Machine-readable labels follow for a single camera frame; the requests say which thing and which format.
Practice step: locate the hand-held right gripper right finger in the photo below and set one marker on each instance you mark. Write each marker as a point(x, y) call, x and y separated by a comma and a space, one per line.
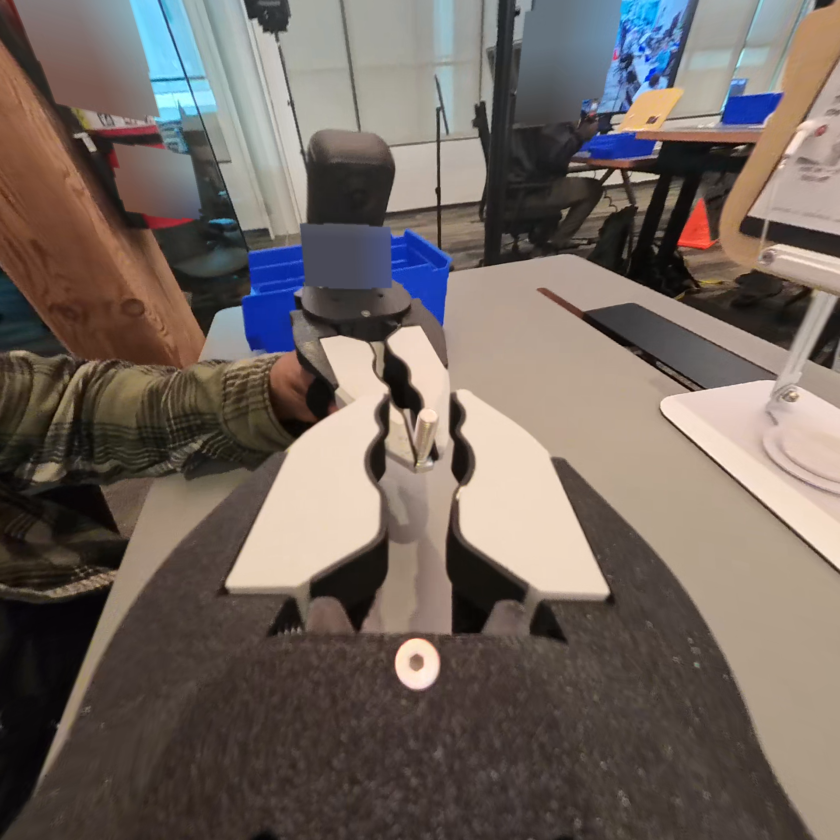
point(518, 518)

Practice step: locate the person's plaid shirt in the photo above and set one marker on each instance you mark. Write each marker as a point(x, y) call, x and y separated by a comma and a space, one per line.
point(52, 538)

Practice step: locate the black office chair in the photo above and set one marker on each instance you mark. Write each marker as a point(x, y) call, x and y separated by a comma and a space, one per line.
point(482, 151)

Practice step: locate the black backpack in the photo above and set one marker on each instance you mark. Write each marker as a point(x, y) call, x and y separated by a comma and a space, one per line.
point(613, 239)

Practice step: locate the person's dark trousers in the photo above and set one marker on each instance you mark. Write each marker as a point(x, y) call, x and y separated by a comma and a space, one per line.
point(33, 656)

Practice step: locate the black desk mat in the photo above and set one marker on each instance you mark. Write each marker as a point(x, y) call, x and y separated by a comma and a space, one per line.
point(676, 344)

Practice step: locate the person's left hand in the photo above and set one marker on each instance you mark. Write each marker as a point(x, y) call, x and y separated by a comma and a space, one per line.
point(289, 387)

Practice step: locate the manila envelope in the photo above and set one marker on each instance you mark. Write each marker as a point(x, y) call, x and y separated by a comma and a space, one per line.
point(649, 108)

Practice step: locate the wooden office desk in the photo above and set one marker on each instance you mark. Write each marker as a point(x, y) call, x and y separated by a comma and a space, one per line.
point(709, 135)

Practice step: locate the wooden post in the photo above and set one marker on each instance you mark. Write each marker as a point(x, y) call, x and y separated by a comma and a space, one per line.
point(65, 229)

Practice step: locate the black light stand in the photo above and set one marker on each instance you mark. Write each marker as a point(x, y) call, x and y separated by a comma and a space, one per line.
point(266, 13)

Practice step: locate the thin black tripod stand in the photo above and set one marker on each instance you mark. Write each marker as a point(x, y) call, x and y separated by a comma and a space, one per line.
point(438, 197)

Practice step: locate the black stand pole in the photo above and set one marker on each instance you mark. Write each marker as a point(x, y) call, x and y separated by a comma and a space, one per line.
point(504, 131)

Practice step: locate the clear tablet stand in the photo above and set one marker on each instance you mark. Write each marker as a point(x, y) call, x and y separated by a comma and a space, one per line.
point(797, 262)

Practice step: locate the orange traffic cone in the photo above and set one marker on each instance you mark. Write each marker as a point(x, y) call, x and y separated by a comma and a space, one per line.
point(699, 229)

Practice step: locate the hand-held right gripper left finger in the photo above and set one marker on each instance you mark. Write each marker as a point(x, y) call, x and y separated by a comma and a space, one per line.
point(308, 512)

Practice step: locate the large display screen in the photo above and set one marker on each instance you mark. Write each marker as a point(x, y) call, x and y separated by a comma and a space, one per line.
point(646, 52)

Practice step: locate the person's left forearm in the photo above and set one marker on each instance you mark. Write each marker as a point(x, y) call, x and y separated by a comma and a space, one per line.
point(131, 413)

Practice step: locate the blue plastic bin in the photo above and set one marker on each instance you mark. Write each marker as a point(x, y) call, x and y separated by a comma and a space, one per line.
point(426, 269)
point(754, 108)
point(620, 148)

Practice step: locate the silver bolt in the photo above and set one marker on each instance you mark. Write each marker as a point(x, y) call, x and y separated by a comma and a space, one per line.
point(426, 433)

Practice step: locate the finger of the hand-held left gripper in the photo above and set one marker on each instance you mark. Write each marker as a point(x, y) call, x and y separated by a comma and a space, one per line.
point(348, 367)
point(430, 374)

